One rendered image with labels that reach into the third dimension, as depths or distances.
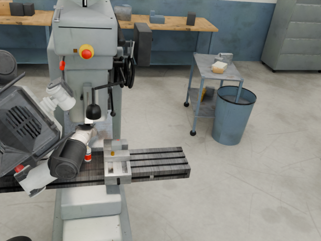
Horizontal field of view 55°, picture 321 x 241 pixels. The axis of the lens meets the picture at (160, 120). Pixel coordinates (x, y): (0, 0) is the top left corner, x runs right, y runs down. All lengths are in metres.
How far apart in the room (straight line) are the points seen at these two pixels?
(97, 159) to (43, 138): 0.91
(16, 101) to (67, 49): 0.36
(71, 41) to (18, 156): 0.51
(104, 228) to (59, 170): 0.70
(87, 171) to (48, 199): 1.27
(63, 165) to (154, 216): 1.82
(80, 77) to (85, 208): 0.75
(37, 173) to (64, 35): 0.57
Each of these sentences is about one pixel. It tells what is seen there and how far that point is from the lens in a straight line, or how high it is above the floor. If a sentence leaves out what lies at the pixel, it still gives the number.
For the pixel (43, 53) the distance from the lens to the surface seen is 5.74.
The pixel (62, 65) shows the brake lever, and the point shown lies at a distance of 1.34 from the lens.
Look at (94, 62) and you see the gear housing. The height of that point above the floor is 1.67.
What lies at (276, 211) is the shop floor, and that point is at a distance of 3.32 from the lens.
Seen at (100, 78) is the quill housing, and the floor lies 1.58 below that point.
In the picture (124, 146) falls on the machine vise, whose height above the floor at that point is 1.06.
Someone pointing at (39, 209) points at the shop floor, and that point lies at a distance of 3.05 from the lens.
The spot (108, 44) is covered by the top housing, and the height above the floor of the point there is 1.79.
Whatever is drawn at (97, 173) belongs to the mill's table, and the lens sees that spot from 1.87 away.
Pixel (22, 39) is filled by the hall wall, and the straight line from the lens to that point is 6.07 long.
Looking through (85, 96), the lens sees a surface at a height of 1.50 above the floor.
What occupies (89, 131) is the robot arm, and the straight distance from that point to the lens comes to 1.70.
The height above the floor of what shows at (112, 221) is 0.77.
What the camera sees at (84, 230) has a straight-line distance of 1.86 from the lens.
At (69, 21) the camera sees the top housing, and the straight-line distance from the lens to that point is 1.32.
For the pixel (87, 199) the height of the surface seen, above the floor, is 0.89.
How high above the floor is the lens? 2.22
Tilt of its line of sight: 32 degrees down
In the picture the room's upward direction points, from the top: 6 degrees clockwise
